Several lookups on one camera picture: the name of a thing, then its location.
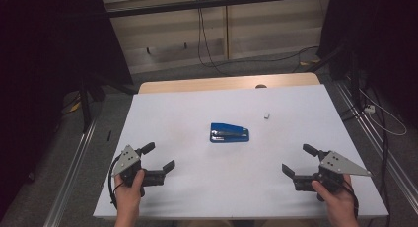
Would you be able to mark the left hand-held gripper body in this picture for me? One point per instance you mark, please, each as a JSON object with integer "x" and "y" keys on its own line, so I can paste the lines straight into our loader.
{"x": 128, "y": 161}

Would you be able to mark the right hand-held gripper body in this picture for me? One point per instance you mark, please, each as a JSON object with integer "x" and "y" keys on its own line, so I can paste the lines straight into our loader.
{"x": 338, "y": 164}

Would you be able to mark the small white staple block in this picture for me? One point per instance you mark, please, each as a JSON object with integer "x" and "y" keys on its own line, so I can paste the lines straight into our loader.
{"x": 266, "y": 115}

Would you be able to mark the blue stapler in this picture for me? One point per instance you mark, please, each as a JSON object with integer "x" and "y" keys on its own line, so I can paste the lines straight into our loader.
{"x": 230, "y": 135}

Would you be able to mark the person's left hand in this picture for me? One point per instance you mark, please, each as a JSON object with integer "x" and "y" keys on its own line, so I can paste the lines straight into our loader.
{"x": 128, "y": 199}

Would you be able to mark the person's right hand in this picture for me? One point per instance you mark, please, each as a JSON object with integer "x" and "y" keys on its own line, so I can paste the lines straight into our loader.
{"x": 340, "y": 202}

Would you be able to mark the small black marker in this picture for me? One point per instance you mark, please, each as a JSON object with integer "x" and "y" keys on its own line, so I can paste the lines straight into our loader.
{"x": 108, "y": 135}

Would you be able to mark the white table board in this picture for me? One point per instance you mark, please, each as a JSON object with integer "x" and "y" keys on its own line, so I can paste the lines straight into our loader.
{"x": 213, "y": 184}

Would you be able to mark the white plug adapter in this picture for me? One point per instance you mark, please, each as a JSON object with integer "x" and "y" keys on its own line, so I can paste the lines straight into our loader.
{"x": 369, "y": 109}

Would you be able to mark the black metal stand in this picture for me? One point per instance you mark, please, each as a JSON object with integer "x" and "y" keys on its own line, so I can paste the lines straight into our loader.
{"x": 353, "y": 75}
{"x": 86, "y": 105}

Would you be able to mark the dark round table grommet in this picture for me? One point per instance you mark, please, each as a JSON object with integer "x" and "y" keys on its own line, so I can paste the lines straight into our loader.
{"x": 261, "y": 86}

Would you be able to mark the wooden table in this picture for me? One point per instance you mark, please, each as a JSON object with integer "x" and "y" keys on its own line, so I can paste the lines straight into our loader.
{"x": 203, "y": 84}

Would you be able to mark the light wooden cabinet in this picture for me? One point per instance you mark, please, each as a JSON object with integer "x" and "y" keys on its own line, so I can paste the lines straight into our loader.
{"x": 263, "y": 33}

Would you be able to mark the black curtain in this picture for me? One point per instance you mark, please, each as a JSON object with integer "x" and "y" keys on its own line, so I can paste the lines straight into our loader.
{"x": 378, "y": 39}
{"x": 49, "y": 56}

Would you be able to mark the black horizontal bar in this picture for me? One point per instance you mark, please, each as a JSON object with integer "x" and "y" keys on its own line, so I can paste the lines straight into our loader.
{"x": 213, "y": 3}

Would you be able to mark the aluminium floor rail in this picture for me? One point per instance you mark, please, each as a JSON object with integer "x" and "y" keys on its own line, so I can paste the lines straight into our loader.
{"x": 70, "y": 174}
{"x": 387, "y": 154}

